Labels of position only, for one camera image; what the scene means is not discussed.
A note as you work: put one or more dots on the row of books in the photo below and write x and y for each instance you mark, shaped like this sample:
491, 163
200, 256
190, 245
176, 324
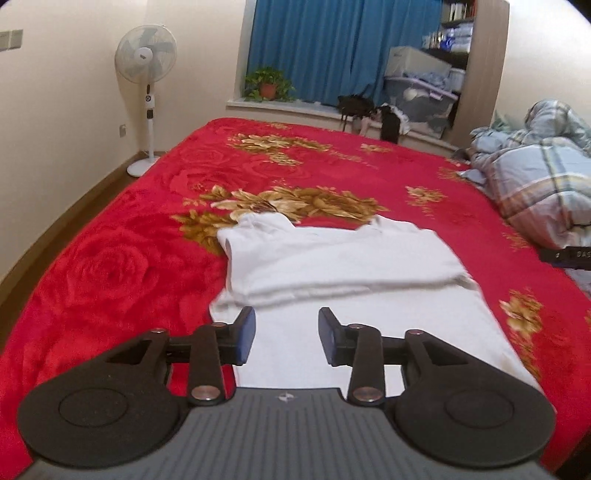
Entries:
459, 10

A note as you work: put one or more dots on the wooden shelf unit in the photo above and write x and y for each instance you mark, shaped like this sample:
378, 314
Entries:
485, 64

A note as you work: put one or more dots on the wall switch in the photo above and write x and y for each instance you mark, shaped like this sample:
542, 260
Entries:
10, 39

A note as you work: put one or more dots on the white cloth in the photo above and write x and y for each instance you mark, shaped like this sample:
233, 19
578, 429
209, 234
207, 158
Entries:
404, 121

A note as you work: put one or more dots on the plaid duvet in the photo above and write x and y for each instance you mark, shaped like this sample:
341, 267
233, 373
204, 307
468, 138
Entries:
540, 175

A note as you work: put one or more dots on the clear storage bin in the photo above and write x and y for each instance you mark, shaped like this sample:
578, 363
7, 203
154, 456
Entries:
422, 104

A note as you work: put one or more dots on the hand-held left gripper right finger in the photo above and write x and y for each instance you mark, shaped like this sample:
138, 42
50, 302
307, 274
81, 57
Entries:
328, 338

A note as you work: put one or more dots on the black bottle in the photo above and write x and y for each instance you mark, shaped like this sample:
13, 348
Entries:
390, 128

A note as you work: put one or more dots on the red floral blanket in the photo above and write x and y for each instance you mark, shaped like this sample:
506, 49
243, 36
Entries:
138, 258

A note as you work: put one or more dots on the white container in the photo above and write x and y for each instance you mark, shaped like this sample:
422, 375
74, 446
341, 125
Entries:
458, 79

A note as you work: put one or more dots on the stack of white packets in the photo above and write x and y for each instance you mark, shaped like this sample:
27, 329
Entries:
459, 39

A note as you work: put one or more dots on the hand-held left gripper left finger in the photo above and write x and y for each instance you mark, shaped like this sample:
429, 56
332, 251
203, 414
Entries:
247, 336

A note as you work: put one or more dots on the white shirt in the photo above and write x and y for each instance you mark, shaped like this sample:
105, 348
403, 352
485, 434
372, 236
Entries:
346, 258

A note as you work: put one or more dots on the blue clothes pile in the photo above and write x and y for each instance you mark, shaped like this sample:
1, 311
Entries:
427, 79

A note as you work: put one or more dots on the grey box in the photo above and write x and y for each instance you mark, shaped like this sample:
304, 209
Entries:
415, 60

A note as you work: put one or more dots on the black bag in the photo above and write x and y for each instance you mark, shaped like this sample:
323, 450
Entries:
353, 105

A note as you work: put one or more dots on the blue curtain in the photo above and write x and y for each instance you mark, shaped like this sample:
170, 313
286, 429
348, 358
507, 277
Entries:
332, 46

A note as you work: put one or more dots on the potted green plant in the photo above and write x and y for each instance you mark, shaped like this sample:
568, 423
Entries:
268, 84

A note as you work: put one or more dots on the white standing fan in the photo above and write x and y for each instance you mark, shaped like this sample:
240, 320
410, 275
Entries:
145, 55

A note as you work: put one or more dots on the grey bed sheet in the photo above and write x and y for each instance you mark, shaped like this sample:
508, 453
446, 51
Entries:
581, 280

